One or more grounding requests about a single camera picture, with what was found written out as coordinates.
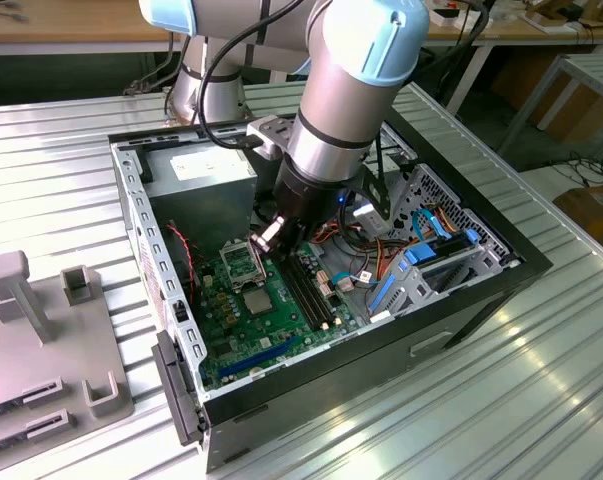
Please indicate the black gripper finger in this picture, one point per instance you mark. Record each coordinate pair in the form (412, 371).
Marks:
(267, 235)

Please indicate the metal locking lever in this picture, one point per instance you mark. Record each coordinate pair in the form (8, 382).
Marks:
(263, 265)

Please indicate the silver CPU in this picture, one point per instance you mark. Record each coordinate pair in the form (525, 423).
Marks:
(257, 302)

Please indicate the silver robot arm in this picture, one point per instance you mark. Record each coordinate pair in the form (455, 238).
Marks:
(341, 75)

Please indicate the CPU socket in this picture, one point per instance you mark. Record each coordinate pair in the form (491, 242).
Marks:
(248, 286)

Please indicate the grey power supply unit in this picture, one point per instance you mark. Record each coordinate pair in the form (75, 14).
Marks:
(201, 215)

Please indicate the grey optical drive cage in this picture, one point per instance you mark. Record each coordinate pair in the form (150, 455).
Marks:
(398, 161)

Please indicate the green motherboard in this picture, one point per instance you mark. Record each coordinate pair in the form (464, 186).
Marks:
(268, 332)

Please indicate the blue expansion slot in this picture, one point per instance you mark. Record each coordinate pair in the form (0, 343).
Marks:
(255, 359)

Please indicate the grey hard disk cage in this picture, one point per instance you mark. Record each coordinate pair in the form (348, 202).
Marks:
(431, 287)

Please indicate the black PC case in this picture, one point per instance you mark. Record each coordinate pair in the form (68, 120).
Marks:
(341, 370)

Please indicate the blue cage latch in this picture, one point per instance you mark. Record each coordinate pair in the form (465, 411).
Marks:
(471, 237)

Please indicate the black tripod stand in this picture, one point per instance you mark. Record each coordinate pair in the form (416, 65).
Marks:
(468, 40)

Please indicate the grey parts rack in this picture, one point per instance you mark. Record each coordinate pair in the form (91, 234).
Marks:
(56, 350)

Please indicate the brown cardboard box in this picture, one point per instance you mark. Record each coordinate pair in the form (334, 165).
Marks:
(581, 115)
(591, 215)

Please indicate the long wooden desk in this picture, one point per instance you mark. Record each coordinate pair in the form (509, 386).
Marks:
(71, 22)

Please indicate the grey metal slat table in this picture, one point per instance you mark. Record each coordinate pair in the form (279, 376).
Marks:
(598, 70)

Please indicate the blue plastic rail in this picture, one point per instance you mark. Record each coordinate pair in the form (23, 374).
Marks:
(381, 296)

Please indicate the blue plastic drive bracket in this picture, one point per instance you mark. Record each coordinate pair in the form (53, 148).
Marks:
(420, 254)

